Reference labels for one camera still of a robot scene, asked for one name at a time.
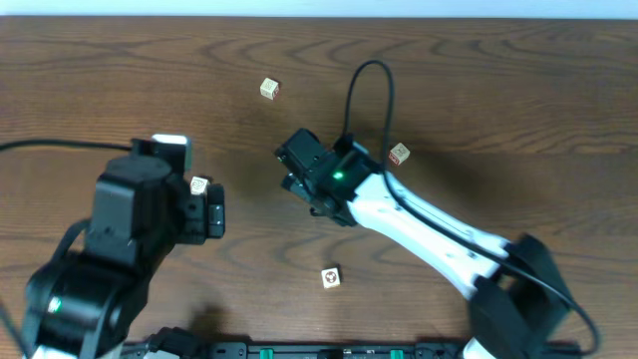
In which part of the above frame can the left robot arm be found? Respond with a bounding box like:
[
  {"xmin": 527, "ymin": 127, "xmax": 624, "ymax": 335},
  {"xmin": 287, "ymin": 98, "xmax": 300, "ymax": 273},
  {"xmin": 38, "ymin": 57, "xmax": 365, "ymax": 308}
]
[{"xmin": 22, "ymin": 135, "xmax": 225, "ymax": 358}]

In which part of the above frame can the cream block with red side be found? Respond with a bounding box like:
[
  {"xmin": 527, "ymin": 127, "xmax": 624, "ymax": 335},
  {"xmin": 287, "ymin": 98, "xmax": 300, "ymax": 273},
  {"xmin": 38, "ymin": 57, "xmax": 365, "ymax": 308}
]
[{"xmin": 389, "ymin": 143, "xmax": 411, "ymax": 166}]

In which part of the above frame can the cream block left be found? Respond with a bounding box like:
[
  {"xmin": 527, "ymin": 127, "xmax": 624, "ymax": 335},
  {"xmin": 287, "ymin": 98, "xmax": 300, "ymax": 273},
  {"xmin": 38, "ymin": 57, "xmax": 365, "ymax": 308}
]
[{"xmin": 189, "ymin": 177, "xmax": 209, "ymax": 195}]

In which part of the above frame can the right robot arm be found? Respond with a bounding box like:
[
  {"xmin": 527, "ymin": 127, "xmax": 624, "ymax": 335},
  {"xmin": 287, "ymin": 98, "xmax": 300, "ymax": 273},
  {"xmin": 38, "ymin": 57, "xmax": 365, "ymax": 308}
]
[{"xmin": 274, "ymin": 129, "xmax": 582, "ymax": 358}]

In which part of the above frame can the cream block top centre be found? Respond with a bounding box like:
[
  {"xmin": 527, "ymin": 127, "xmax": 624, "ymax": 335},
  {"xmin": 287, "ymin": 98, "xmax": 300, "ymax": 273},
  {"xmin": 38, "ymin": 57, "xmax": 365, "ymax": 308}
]
[{"xmin": 259, "ymin": 78, "xmax": 280, "ymax": 101}]

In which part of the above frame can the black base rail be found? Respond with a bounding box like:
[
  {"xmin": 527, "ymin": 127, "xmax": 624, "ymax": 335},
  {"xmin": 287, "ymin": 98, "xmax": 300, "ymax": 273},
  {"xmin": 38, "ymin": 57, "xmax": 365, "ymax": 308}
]
[{"xmin": 120, "ymin": 327, "xmax": 495, "ymax": 359}]

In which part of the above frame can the cream block red symbol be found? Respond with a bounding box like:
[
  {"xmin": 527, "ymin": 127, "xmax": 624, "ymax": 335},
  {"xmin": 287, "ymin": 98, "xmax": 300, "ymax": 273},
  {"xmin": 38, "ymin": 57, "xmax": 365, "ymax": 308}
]
[{"xmin": 321, "ymin": 267, "xmax": 341, "ymax": 289}]

